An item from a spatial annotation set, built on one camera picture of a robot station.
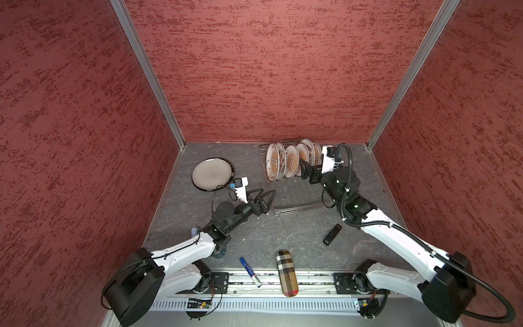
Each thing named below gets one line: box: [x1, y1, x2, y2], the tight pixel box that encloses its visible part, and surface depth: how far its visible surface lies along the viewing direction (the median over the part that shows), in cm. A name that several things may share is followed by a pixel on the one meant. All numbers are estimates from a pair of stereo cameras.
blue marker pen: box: [239, 256, 263, 289], surface depth 77 cm
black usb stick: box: [322, 223, 343, 246], surface depth 86 cm
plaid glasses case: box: [276, 248, 299, 298], surface depth 76 cm
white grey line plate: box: [191, 157, 235, 192], surface depth 106 cm
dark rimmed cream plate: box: [191, 157, 235, 192], surface depth 106 cm
